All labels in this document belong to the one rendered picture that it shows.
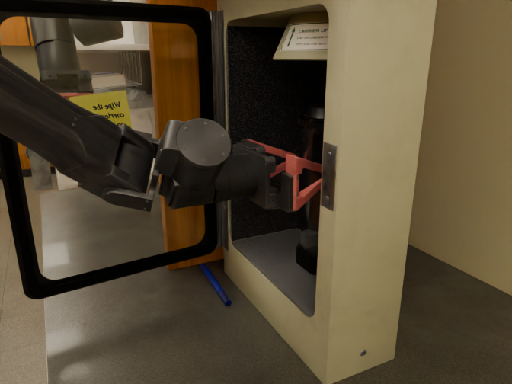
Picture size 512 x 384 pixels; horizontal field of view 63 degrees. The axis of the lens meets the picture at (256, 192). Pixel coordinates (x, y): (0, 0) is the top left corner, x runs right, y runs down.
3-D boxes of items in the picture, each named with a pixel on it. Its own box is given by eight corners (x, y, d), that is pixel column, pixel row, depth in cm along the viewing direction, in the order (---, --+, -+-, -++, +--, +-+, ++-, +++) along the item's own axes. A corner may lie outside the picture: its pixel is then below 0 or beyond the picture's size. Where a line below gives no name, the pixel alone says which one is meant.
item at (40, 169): (52, 189, 56) (47, 146, 54) (34, 191, 54) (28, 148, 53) (51, 185, 57) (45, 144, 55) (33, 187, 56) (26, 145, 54)
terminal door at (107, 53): (218, 251, 75) (210, 7, 63) (25, 303, 59) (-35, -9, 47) (216, 250, 76) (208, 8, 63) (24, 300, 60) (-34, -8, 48)
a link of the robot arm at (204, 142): (118, 140, 53) (101, 203, 49) (122, 81, 43) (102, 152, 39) (212, 162, 56) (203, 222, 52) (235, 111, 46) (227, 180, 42)
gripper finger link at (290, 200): (314, 141, 58) (251, 148, 54) (346, 151, 51) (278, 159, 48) (312, 189, 60) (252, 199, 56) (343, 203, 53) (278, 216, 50)
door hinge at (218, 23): (222, 245, 77) (217, 11, 65) (228, 251, 74) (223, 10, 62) (215, 247, 76) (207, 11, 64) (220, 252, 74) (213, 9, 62)
